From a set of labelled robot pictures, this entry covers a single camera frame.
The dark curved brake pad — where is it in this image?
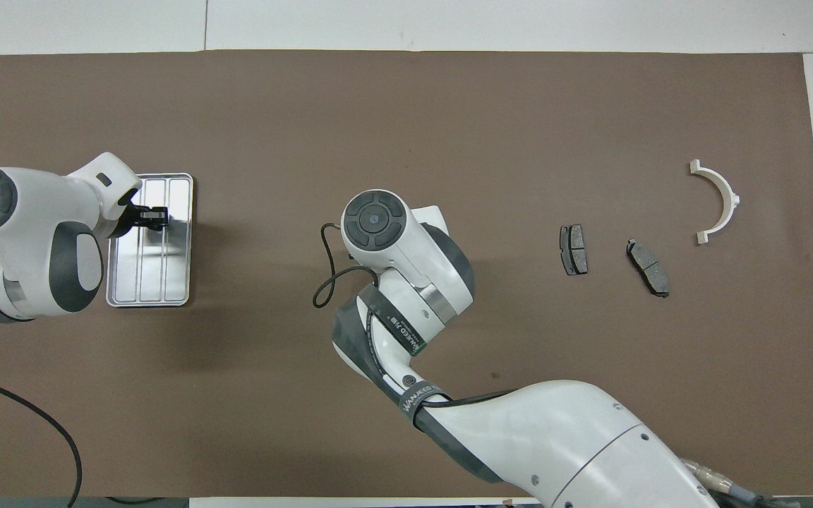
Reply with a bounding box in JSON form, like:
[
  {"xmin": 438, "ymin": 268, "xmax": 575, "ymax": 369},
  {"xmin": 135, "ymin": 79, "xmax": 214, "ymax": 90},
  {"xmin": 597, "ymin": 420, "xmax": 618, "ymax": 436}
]
[{"xmin": 625, "ymin": 239, "xmax": 670, "ymax": 298}]

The silver metal tray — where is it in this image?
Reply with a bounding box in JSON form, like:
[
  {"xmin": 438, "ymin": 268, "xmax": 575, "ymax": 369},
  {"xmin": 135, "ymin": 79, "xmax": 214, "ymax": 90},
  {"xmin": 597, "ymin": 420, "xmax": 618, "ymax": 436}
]
[{"xmin": 106, "ymin": 173, "xmax": 194, "ymax": 308}]

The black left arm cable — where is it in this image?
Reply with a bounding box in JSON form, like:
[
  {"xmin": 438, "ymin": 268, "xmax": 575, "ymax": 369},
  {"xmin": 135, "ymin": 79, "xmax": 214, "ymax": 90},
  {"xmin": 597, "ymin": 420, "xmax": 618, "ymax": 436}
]
[{"xmin": 0, "ymin": 373, "xmax": 84, "ymax": 508}]

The white curved plastic bracket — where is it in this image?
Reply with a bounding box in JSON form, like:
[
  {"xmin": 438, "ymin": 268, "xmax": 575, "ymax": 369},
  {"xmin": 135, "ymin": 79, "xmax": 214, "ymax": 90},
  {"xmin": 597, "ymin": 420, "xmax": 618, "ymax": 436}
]
[{"xmin": 689, "ymin": 159, "xmax": 741, "ymax": 245}]

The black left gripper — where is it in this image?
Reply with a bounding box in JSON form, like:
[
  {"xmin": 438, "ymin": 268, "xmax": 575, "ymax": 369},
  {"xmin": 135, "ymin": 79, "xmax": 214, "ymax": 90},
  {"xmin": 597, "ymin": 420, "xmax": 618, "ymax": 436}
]
[{"xmin": 119, "ymin": 203, "xmax": 168, "ymax": 234}]

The dark rectangular brake pad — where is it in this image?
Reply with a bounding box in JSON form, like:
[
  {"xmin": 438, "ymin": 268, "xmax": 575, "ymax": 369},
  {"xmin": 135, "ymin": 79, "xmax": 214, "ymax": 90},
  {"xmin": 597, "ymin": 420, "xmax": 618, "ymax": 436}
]
[{"xmin": 560, "ymin": 224, "xmax": 589, "ymax": 276}]

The brown paper table mat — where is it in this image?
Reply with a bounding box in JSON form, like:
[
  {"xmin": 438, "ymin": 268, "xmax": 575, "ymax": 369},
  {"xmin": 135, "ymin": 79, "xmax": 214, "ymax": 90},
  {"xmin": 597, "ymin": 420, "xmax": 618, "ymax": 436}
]
[{"xmin": 0, "ymin": 49, "xmax": 813, "ymax": 498}]

